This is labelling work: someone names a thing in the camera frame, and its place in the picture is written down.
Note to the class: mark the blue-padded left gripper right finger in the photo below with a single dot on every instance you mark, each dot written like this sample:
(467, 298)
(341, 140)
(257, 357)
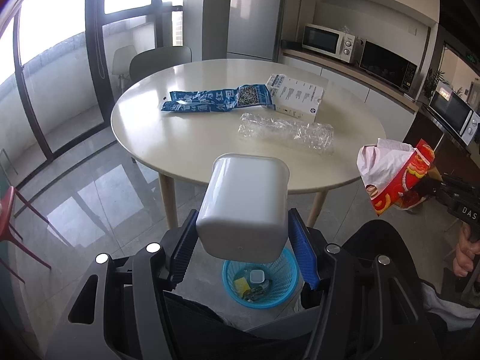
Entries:
(308, 245)

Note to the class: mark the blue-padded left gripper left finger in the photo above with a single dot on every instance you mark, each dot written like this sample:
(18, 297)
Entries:
(179, 244)

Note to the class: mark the white plastic container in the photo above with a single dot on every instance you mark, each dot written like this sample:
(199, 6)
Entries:
(243, 216)

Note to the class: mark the yellow green sponge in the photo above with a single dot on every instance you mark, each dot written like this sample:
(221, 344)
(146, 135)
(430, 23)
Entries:
(241, 286)

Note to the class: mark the red yellow snack bag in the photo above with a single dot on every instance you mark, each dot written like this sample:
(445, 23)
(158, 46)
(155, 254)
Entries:
(390, 169)

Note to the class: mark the clear plastic packaging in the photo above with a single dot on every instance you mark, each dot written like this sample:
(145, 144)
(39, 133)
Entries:
(292, 133)

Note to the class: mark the white HP product box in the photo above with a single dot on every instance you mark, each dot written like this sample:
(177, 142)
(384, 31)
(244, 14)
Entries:
(295, 98)

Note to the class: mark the blue printed snack wrapper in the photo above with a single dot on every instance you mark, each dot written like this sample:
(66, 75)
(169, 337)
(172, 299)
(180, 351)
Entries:
(219, 100)

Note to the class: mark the clear black printed wrapper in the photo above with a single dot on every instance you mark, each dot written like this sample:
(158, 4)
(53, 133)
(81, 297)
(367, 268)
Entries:
(257, 292)

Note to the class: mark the person's right hand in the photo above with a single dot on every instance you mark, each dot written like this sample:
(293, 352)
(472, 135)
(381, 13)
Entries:
(465, 252)

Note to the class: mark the blue plastic waste basket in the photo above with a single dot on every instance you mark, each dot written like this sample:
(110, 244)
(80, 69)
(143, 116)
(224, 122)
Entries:
(283, 274)

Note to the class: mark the white microwave oven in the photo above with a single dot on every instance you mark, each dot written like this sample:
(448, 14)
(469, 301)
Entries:
(330, 42)
(458, 114)

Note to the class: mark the small potted plant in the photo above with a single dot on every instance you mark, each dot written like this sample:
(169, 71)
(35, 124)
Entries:
(431, 81)

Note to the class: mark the black microwave oven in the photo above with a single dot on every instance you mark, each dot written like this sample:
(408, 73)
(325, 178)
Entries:
(388, 66)

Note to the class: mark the grey green chair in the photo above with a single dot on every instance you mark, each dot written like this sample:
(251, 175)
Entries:
(158, 59)

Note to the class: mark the red chair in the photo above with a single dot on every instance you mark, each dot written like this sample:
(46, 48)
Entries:
(8, 233)

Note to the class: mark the silver refrigerator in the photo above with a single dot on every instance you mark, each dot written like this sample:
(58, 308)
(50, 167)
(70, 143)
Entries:
(254, 29)

